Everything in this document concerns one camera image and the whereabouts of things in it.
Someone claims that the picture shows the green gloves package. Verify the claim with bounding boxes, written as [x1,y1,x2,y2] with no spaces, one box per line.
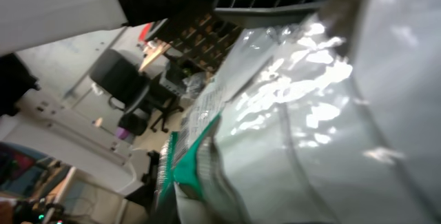
[150,0,440,223]

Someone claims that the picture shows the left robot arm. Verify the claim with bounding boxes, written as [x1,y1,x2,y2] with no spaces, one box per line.
[1,0,185,116]

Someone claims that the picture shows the black office chair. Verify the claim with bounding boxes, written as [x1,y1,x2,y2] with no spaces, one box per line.
[89,50,183,136]

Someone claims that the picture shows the grey plastic basket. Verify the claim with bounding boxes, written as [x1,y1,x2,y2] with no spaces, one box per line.
[146,0,326,72]

